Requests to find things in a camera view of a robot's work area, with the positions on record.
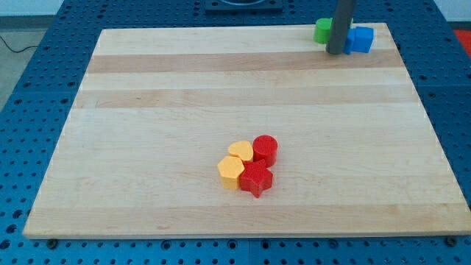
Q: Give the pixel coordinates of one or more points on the blue block behind rod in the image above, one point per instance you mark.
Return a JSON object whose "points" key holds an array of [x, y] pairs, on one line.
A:
{"points": [[348, 46]]}

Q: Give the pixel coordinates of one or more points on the yellow heart block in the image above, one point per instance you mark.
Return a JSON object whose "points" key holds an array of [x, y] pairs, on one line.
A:
{"points": [[242, 150]]}

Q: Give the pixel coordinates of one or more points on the grey cylindrical robot arm rod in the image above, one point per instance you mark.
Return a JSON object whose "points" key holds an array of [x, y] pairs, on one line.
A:
{"points": [[342, 19]]}

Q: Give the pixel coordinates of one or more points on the red cylinder block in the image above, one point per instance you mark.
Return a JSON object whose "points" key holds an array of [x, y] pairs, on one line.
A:
{"points": [[265, 148]]}

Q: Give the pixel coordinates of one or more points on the yellow hexagon block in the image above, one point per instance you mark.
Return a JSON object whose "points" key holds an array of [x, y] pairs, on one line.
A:
{"points": [[230, 169]]}

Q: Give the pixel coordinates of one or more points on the red star block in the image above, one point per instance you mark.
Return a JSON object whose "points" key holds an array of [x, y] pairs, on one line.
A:
{"points": [[256, 178]]}

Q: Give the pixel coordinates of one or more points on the blue cube block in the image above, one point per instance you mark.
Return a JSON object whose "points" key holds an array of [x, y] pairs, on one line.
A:
{"points": [[364, 37]]}

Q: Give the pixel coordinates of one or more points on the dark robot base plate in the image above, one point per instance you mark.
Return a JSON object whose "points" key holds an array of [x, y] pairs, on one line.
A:
{"points": [[219, 6]]}

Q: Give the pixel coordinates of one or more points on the green cylinder block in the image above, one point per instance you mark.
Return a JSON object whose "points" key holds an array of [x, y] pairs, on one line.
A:
{"points": [[322, 30]]}

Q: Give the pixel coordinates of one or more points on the light wooden board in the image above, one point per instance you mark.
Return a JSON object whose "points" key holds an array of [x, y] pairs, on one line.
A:
{"points": [[158, 108]]}

